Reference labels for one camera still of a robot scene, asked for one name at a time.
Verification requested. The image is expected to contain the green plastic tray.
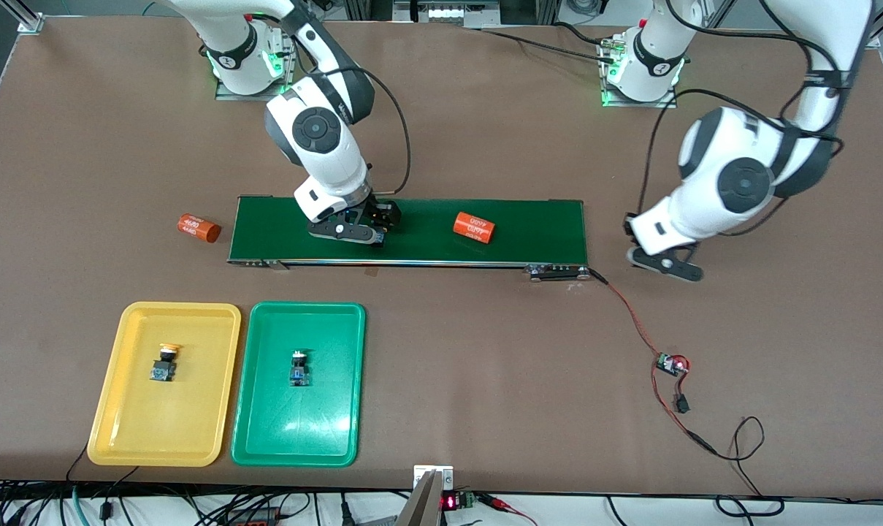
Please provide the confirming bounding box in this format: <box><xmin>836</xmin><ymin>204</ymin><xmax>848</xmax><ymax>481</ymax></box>
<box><xmin>230</xmin><ymin>301</ymin><xmax>367</xmax><ymax>468</ymax></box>

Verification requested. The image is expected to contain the black base power cable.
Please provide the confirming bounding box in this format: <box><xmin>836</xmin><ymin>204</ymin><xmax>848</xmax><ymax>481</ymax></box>
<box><xmin>470</xmin><ymin>20</ymin><xmax>621</xmax><ymax>70</ymax></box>

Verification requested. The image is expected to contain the yellow plastic tray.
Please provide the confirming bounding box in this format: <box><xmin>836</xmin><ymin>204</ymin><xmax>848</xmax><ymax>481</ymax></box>
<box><xmin>87</xmin><ymin>301</ymin><xmax>242</xmax><ymax>468</ymax></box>

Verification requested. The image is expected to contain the green push button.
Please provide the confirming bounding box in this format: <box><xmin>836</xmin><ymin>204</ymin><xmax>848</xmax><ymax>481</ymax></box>
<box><xmin>288</xmin><ymin>349</ymin><xmax>312</xmax><ymax>388</ymax></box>

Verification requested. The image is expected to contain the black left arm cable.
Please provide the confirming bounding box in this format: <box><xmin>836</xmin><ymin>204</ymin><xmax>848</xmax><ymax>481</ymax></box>
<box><xmin>635</xmin><ymin>0</ymin><xmax>847</xmax><ymax>220</ymax></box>

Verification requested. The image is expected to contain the red clip lead wire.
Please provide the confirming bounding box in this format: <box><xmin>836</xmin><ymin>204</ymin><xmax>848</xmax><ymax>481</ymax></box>
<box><xmin>478</xmin><ymin>492</ymin><xmax>540</xmax><ymax>526</ymax></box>

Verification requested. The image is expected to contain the orange printed cylinder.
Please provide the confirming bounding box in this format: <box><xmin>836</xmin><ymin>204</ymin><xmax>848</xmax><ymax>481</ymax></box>
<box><xmin>453</xmin><ymin>211</ymin><xmax>497</xmax><ymax>245</ymax></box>
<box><xmin>177</xmin><ymin>213</ymin><xmax>222</xmax><ymax>245</ymax></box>

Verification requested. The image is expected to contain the grey metal bar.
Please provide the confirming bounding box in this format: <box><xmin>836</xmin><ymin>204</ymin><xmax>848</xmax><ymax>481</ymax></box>
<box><xmin>394</xmin><ymin>470</ymin><xmax>446</xmax><ymax>526</ymax></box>

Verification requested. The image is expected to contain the small green circuit board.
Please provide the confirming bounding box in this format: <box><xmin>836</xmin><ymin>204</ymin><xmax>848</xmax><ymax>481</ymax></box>
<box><xmin>655</xmin><ymin>352</ymin><xmax>692</xmax><ymax>378</ymax></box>

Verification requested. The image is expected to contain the green conveyor belt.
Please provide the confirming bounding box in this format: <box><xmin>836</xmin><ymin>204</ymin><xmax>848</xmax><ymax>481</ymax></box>
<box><xmin>226</xmin><ymin>195</ymin><xmax>594</xmax><ymax>283</ymax></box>

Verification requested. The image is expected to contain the silver mounting plate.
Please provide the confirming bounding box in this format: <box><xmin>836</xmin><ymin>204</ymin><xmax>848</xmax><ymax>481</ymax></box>
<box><xmin>413</xmin><ymin>465</ymin><xmax>455</xmax><ymax>490</ymax></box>

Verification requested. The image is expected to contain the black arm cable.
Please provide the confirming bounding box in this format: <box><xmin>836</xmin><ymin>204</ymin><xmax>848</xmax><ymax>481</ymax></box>
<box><xmin>339</xmin><ymin>66</ymin><xmax>412</xmax><ymax>197</ymax></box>
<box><xmin>635</xmin><ymin>0</ymin><xmax>847</xmax><ymax>220</ymax></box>

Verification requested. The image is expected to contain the thin black cable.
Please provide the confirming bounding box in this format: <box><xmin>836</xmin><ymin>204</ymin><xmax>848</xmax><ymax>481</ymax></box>
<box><xmin>89</xmin><ymin>465</ymin><xmax>140</xmax><ymax>526</ymax></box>
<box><xmin>66</xmin><ymin>443</ymin><xmax>91</xmax><ymax>484</ymax></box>
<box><xmin>689</xmin><ymin>415</ymin><xmax>787</xmax><ymax>519</ymax></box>

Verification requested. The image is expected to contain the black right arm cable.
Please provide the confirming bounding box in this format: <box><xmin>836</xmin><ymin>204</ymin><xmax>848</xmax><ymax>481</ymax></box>
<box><xmin>339</xmin><ymin>66</ymin><xmax>412</xmax><ymax>197</ymax></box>

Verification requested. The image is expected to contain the aluminium frame extrusion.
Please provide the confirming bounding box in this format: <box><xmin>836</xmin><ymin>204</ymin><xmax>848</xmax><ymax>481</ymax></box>
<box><xmin>0</xmin><ymin>0</ymin><xmax>45</xmax><ymax>34</ymax></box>

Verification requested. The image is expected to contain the white vented device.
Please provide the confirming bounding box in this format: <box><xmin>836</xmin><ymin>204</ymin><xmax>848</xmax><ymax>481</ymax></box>
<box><xmin>394</xmin><ymin>0</ymin><xmax>502</xmax><ymax>28</ymax></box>

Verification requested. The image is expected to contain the red black twisted wire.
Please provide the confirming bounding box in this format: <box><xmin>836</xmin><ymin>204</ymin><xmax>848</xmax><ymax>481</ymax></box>
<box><xmin>587</xmin><ymin>267</ymin><xmax>705</xmax><ymax>446</ymax></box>

